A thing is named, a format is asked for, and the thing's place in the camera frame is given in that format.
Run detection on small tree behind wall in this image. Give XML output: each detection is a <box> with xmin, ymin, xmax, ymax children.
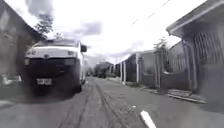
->
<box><xmin>152</xmin><ymin>36</ymin><xmax>172</xmax><ymax>56</ymax></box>

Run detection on white van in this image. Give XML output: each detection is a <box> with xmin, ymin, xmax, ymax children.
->
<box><xmin>23</xmin><ymin>38</ymin><xmax>89</xmax><ymax>95</ymax></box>

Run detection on distant dark building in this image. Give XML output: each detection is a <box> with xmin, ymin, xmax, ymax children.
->
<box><xmin>94</xmin><ymin>61</ymin><xmax>115</xmax><ymax>79</ymax></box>

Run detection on walled building with pale posts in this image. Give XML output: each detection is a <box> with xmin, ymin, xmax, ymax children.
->
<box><xmin>119</xmin><ymin>41</ymin><xmax>189</xmax><ymax>90</ymax></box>

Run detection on robot's own part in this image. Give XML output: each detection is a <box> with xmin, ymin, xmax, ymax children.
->
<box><xmin>139</xmin><ymin>110</ymin><xmax>158</xmax><ymax>128</ymax></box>

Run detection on concrete kerb strip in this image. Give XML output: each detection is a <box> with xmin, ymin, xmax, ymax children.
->
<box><xmin>141</xmin><ymin>86</ymin><xmax>208</xmax><ymax>105</ymax></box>

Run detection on tall dark tree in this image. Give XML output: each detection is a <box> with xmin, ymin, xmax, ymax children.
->
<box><xmin>34</xmin><ymin>13</ymin><xmax>55</xmax><ymax>38</ymax></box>

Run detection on overhead wires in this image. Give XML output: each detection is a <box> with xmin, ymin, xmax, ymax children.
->
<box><xmin>128</xmin><ymin>0</ymin><xmax>173</xmax><ymax>28</ymax></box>

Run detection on building with overhanging roof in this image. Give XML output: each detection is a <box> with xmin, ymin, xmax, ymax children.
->
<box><xmin>165</xmin><ymin>0</ymin><xmax>224</xmax><ymax>103</ymax></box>

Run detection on grey asphalt road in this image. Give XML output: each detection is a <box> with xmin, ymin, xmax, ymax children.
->
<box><xmin>0</xmin><ymin>76</ymin><xmax>224</xmax><ymax>128</ymax></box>

